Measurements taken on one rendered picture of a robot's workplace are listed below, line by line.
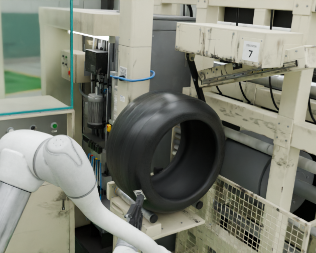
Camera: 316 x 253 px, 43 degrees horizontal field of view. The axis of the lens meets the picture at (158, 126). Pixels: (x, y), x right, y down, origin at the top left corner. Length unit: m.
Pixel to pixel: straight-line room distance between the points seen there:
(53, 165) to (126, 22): 1.10
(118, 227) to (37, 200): 1.14
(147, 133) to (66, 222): 1.04
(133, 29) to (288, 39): 0.73
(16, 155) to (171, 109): 0.78
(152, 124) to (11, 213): 0.74
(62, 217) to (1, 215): 1.31
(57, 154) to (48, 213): 1.40
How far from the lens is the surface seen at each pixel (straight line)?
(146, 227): 1.96
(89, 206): 1.28
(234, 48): 1.85
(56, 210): 2.52
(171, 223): 2.12
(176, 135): 2.47
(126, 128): 1.81
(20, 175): 1.25
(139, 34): 2.07
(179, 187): 2.19
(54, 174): 1.18
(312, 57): 1.83
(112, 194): 2.20
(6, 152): 1.29
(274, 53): 1.79
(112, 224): 1.36
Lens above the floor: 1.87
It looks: 17 degrees down
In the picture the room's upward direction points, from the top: 3 degrees clockwise
